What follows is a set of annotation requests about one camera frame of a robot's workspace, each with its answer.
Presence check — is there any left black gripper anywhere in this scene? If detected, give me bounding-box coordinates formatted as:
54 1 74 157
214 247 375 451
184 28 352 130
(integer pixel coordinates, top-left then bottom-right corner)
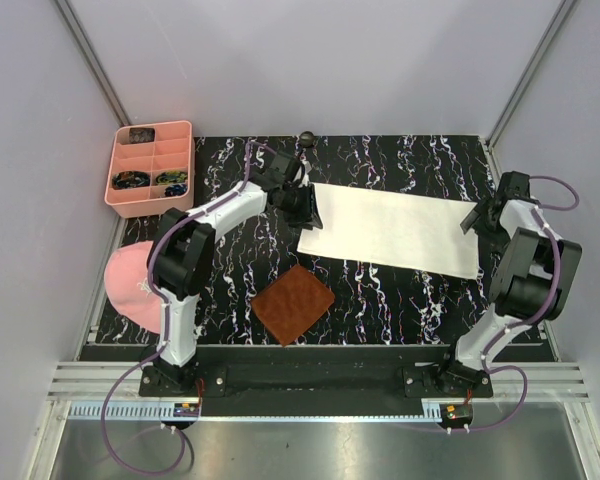
280 183 322 231

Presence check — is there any white cloth napkin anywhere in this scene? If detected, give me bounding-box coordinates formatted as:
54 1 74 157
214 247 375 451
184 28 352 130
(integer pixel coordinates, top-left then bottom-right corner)
297 184 479 280

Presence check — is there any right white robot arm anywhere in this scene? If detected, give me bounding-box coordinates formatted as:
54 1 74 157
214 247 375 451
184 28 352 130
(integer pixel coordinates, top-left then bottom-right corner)
433 171 582 397

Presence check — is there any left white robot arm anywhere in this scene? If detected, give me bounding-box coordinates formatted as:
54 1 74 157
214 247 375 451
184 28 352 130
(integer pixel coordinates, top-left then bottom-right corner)
147 142 323 396

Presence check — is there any black marble patterned mat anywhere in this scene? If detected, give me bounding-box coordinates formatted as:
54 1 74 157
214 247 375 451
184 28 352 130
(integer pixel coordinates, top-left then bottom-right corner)
77 134 556 364

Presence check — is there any black spoon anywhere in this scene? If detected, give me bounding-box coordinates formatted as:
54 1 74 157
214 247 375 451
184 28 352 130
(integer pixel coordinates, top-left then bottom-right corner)
298 131 316 149

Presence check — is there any brown folded cloth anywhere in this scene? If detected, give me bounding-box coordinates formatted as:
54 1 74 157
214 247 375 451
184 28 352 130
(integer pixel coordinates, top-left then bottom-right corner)
251 265 335 346

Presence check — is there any pink divided organizer tray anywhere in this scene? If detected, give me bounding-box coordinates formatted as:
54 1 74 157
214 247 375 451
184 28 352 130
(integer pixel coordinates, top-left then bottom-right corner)
104 120 195 219

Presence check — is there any pink baseball cap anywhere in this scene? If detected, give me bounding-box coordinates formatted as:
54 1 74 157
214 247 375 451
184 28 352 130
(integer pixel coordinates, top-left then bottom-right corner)
104 241 162 334

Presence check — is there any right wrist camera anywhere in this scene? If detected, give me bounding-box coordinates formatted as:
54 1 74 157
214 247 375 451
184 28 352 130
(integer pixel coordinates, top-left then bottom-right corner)
496 171 532 202

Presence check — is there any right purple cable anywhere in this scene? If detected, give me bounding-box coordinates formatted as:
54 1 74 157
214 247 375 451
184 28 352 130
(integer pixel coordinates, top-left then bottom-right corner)
394 174 580 434

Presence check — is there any purple cable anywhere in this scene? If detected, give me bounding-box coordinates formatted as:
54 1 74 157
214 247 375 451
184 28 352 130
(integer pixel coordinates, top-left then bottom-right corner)
394 174 580 434
102 141 279 471

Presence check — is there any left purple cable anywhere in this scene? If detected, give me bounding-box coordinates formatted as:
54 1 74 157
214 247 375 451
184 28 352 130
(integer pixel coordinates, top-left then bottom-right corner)
102 141 279 471

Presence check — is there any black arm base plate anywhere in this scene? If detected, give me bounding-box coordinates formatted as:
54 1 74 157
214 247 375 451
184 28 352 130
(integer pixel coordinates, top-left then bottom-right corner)
139 345 493 420

